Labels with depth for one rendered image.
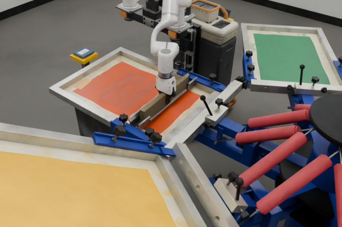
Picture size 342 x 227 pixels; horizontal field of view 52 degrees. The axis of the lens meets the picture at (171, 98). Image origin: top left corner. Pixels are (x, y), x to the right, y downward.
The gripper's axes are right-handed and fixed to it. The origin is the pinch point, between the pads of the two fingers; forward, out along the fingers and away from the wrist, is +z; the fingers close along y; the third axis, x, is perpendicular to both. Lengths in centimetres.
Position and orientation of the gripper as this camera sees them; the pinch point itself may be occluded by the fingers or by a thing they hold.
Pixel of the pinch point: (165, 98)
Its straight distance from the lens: 184.1
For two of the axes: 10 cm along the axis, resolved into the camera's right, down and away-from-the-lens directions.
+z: -0.1, 7.9, 6.1
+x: -5.9, 4.8, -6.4
